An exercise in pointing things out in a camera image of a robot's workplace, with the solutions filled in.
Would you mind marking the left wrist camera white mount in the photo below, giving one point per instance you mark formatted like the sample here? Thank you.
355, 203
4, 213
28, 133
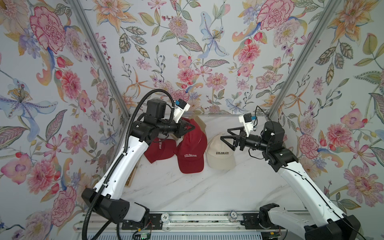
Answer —
180, 108

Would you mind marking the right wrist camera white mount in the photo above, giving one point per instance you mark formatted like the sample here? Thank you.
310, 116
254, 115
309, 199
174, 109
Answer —
249, 122

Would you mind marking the maroon Colorado cap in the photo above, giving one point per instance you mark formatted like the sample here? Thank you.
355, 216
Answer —
190, 156

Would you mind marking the tan Colorado baseball cap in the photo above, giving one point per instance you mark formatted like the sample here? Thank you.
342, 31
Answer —
200, 122

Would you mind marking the cream Colorado baseball cap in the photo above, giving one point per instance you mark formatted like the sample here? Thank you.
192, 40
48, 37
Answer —
219, 155

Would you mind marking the aluminium corner frame post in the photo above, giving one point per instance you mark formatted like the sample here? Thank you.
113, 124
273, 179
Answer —
304, 54
91, 37

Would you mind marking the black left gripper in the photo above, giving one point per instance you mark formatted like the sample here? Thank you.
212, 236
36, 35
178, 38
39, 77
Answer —
178, 127

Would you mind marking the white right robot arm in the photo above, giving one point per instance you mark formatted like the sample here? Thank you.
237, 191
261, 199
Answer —
326, 220

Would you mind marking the aluminium corner frame post right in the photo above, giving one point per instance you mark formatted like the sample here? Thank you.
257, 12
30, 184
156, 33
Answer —
304, 54

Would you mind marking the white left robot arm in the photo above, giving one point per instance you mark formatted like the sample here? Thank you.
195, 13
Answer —
105, 198

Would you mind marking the aluminium corner frame post left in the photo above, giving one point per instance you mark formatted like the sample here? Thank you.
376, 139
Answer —
91, 37

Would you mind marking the green circuit board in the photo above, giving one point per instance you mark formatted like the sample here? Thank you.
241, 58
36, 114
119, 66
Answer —
143, 236

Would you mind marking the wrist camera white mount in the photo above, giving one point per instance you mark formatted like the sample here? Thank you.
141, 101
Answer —
249, 122
180, 108

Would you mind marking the wooden chessboard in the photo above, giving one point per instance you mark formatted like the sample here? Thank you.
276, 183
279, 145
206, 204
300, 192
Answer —
131, 177

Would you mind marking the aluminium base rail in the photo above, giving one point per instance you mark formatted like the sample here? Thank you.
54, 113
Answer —
187, 221

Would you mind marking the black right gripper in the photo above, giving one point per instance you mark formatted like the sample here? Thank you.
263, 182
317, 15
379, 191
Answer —
239, 141

